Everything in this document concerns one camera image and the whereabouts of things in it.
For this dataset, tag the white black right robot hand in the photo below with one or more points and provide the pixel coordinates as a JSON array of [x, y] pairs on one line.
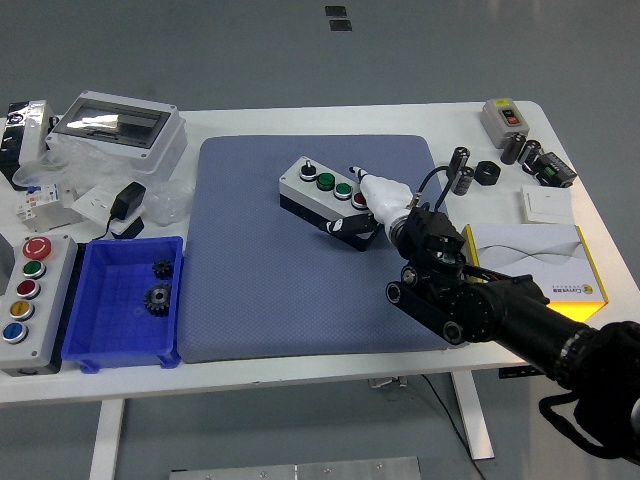
[[387, 197]]

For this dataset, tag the grey four-control button box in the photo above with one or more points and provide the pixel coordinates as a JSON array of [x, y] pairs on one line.
[[310, 192]]

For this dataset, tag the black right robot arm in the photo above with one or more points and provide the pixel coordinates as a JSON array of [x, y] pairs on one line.
[[505, 305]]

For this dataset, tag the grey five-button control box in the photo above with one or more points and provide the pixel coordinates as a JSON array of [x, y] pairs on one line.
[[35, 320]]

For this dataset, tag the black cylindrical capacitor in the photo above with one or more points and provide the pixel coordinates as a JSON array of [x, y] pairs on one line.
[[458, 162], [463, 181], [529, 152], [512, 148]]

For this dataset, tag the blue-grey table mat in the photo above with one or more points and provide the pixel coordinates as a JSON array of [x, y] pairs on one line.
[[260, 280]]

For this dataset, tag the white yellow cardboard box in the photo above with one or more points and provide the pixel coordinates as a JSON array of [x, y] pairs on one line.
[[530, 250]]

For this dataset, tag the black module with green terminal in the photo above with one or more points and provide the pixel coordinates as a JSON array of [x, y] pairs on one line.
[[552, 170]]

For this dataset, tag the dark floor outlet plate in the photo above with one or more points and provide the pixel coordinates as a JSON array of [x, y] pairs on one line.
[[340, 25], [335, 11]]

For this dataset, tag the black table control panel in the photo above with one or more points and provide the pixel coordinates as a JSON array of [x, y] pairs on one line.
[[515, 372]]

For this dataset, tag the white table leg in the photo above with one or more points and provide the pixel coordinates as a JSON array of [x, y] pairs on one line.
[[106, 440], [474, 415]]

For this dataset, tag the small black bevel gear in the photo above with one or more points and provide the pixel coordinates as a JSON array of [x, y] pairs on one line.
[[162, 269]]

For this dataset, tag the large black bevel gear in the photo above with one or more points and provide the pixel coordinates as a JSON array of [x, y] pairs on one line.
[[157, 299]]

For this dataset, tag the black power adapter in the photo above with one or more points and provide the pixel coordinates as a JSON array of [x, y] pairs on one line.
[[127, 199]]

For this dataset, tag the black white plug block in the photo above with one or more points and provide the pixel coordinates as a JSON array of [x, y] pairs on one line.
[[129, 229]]

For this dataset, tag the blue plastic bin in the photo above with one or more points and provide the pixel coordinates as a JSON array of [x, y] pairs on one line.
[[115, 310]]

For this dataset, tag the clear plastic bag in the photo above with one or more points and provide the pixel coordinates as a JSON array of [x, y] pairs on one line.
[[82, 167]]

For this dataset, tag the white circuit breaker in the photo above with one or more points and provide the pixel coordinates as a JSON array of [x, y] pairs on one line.
[[42, 205]]

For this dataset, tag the grey red-black switch box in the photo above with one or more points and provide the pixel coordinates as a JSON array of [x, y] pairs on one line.
[[502, 122]]

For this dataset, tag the white wall switch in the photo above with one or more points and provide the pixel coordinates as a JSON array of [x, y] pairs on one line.
[[546, 204]]

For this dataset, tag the metal bracket under table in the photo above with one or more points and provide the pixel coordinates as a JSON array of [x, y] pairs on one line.
[[387, 383]]

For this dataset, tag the grey enclosure with clear lid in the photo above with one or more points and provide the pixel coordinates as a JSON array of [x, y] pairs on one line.
[[150, 145]]

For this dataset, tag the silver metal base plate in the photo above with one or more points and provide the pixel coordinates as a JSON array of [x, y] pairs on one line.
[[295, 471]]

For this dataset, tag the white wall socket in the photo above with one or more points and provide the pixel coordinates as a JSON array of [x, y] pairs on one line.
[[92, 202]]

